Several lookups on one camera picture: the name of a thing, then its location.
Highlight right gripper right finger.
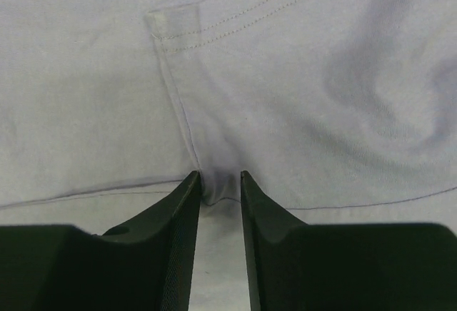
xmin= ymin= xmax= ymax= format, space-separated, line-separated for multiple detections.
xmin=240 ymin=171 xmax=456 ymax=310

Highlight purple t shirt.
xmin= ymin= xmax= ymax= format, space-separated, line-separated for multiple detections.
xmin=1 ymin=0 xmax=456 ymax=310

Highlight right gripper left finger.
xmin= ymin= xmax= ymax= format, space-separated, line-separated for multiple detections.
xmin=1 ymin=171 xmax=200 ymax=310

